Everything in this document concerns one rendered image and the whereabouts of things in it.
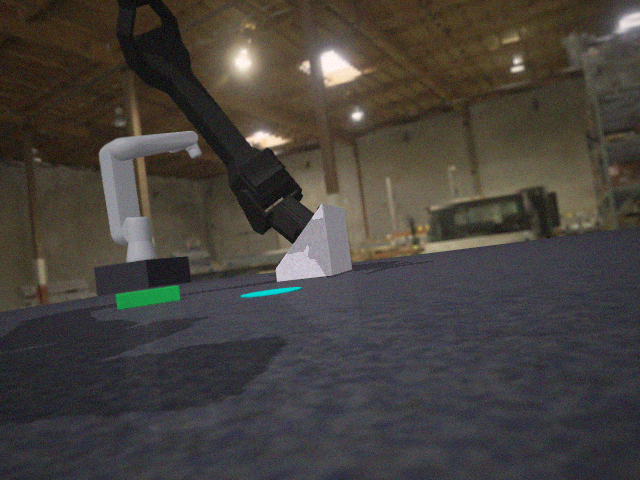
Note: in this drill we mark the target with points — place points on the cyan flat circle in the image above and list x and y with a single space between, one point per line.
270 292

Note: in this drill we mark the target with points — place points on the green rectangular block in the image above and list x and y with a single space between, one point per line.
147 297

